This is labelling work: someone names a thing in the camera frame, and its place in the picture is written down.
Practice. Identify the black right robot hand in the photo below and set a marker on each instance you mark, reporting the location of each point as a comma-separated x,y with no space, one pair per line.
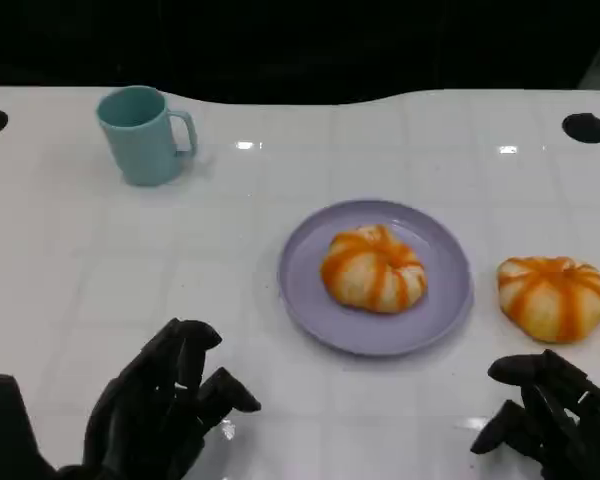
580,430

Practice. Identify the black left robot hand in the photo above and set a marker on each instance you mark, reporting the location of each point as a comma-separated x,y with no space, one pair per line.
135,420

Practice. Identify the orange white toy bread roll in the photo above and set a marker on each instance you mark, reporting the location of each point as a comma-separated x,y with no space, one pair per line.
375,272
552,300

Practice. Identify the lilac plate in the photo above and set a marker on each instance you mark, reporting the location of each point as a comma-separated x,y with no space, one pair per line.
305,300

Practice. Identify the pale green mug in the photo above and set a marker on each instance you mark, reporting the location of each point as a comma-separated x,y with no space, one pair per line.
142,155

